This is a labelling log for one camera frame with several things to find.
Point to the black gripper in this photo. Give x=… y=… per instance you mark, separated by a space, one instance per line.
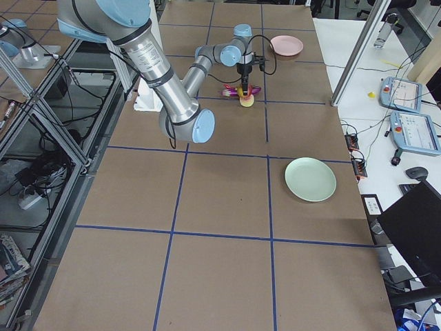
x=244 y=72

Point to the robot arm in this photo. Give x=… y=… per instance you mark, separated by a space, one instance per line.
x=128 y=25

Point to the purple eggplant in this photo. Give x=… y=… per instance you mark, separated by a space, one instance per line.
x=236 y=93

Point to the pink-green peach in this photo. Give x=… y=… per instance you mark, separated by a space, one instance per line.
x=247 y=101

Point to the pink plate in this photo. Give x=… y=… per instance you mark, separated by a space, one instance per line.
x=286 y=45

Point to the light green plate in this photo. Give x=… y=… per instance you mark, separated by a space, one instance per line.
x=310 y=179

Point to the orange power strip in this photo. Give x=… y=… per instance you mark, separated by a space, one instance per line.
x=358 y=160

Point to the plastic water bottle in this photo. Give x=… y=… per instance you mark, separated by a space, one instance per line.
x=385 y=30

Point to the upper teach pendant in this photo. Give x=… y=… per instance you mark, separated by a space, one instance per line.
x=401 y=94

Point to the teach pendant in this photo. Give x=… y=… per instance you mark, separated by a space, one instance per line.
x=401 y=94
x=414 y=133

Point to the lower teach pendant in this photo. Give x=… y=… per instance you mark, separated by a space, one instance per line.
x=414 y=133

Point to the black computer mouse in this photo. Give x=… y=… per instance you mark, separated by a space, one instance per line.
x=418 y=173

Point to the black laptop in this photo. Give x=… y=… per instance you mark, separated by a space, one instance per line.
x=412 y=224

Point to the white power strip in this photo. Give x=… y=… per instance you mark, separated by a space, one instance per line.
x=29 y=200

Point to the stack of magazines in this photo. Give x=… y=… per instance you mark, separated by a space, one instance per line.
x=15 y=269

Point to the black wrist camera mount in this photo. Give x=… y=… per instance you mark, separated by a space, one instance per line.
x=260 y=61

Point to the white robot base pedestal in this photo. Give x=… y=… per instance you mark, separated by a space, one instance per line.
x=146 y=99

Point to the aluminium frame post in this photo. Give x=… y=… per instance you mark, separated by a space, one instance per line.
x=375 y=16

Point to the aluminium frame rail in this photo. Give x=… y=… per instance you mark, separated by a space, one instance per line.
x=55 y=124

